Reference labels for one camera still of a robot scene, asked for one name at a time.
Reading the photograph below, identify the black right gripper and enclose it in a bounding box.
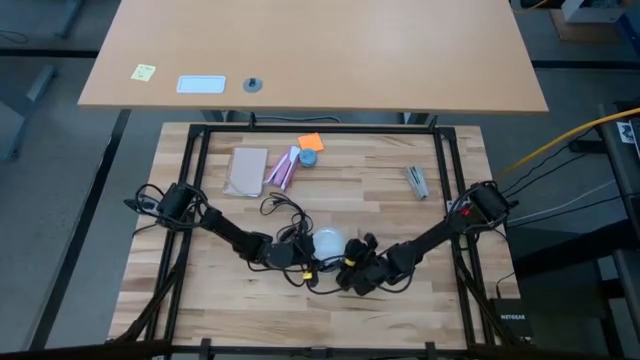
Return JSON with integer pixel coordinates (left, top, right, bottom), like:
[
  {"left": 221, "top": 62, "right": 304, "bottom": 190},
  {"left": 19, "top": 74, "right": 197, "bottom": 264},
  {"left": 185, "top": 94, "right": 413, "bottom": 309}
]
[{"left": 335, "top": 232, "right": 390, "bottom": 297}]

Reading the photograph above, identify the white flood light bulb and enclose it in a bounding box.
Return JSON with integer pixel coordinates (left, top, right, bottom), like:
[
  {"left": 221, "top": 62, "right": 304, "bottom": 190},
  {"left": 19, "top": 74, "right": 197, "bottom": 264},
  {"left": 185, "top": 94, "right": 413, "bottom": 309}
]
[{"left": 312, "top": 227, "right": 348, "bottom": 262}]

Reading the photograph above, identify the orange sticky note pad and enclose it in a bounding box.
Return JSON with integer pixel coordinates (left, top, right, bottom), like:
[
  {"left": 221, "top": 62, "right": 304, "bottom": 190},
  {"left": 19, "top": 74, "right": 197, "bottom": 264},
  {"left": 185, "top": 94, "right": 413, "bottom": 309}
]
[{"left": 297, "top": 132, "right": 325, "bottom": 153}]

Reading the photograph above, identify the tan laminate desk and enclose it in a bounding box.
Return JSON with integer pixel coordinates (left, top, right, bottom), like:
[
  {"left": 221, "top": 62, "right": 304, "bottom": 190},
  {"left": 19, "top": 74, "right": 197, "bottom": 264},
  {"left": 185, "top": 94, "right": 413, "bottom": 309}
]
[{"left": 77, "top": 0, "right": 550, "bottom": 114}]

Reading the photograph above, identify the yellow sticky note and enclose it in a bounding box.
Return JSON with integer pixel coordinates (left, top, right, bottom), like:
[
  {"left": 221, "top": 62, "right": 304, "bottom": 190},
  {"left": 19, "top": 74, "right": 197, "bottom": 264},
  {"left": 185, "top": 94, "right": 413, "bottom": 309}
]
[{"left": 130, "top": 63, "right": 157, "bottom": 83}]

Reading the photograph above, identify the grey desk foot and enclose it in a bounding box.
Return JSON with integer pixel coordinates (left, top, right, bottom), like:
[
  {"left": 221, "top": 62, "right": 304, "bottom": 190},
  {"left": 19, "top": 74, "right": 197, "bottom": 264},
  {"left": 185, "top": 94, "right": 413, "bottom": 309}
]
[{"left": 0, "top": 64, "right": 59, "bottom": 161}]

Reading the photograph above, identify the brown cardboard box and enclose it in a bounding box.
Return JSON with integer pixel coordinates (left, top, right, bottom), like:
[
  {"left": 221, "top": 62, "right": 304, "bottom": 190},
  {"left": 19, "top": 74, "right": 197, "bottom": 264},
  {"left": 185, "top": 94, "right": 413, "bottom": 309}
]
[{"left": 549, "top": 7, "right": 626, "bottom": 44}]

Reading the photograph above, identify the black lamp power cord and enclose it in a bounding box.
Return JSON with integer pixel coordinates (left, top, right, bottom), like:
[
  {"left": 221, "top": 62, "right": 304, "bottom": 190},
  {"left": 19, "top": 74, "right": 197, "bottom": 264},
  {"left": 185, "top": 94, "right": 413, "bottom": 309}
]
[{"left": 247, "top": 192, "right": 354, "bottom": 297}]

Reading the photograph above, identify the black aluminium table frame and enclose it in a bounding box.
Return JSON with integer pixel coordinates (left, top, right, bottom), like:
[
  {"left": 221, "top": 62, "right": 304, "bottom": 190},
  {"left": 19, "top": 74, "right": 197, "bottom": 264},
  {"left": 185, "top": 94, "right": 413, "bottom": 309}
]
[{"left": 107, "top": 112, "right": 531, "bottom": 360}]

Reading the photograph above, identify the black Netgear network switch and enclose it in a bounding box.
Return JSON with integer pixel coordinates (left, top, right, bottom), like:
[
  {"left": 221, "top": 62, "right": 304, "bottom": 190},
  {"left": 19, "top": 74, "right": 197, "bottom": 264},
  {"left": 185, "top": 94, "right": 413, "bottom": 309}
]
[{"left": 488, "top": 297, "right": 535, "bottom": 339}]

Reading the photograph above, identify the yellow cable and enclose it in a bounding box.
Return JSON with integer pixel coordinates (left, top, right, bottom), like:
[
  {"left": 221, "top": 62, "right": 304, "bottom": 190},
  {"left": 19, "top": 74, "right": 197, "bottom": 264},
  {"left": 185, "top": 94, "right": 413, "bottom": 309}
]
[{"left": 499, "top": 107, "right": 640, "bottom": 176}]

